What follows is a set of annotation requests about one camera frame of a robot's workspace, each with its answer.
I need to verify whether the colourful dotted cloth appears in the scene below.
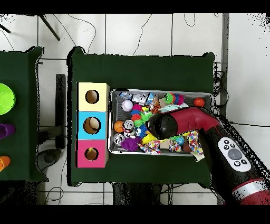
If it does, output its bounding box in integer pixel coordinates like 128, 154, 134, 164
187, 130, 205, 162

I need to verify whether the dark green tablecloth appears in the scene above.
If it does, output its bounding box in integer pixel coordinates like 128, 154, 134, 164
66, 46, 216, 189
0, 46, 50, 183

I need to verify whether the shallow clear mesh bin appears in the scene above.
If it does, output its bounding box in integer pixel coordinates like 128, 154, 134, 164
108, 89, 213, 157

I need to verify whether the rainbow fuzzy caterpillar toy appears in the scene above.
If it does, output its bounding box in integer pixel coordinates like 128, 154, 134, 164
163, 92, 185, 106

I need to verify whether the orange ball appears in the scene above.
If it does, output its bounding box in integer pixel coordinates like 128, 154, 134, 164
194, 97, 206, 108

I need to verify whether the lime green bowl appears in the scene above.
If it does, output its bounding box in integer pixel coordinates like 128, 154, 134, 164
0, 83, 16, 116

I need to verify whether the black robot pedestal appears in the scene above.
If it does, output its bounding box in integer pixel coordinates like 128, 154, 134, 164
112, 182, 163, 205

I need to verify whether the black cable with connector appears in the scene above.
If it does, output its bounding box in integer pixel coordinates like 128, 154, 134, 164
228, 121, 270, 128

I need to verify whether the black tripod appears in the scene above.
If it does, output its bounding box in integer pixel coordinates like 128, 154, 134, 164
0, 14, 61, 41

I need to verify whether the purple cup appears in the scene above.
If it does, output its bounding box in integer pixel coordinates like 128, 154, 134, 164
0, 123, 16, 139

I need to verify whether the white dimpled ball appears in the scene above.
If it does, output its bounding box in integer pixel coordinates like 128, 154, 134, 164
121, 99, 133, 112

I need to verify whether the purple spiky toy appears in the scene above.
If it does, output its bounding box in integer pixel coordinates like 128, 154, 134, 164
121, 137, 141, 152

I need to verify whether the small toy basketball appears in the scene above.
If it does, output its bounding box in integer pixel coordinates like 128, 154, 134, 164
113, 120, 124, 133

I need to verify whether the thin black floor cable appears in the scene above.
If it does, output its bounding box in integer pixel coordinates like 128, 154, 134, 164
183, 14, 196, 27
67, 14, 97, 54
132, 14, 153, 56

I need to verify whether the black cable bundle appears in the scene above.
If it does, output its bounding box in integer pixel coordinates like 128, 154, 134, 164
212, 60, 229, 119

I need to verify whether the mint green cloth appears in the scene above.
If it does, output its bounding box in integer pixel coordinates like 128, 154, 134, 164
158, 103, 189, 114

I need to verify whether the crushed red soda can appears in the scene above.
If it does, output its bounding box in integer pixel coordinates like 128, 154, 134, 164
122, 119, 135, 133

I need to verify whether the crushed clear plastic bottle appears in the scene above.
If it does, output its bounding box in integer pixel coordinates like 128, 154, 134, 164
117, 91, 155, 105

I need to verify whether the orange cup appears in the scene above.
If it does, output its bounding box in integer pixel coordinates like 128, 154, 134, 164
0, 156, 12, 172

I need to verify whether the grey floor cable cover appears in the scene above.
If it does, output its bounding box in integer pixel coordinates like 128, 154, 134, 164
219, 13, 230, 116

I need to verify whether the wooden box with three holes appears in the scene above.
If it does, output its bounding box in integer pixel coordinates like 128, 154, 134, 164
75, 81, 110, 169

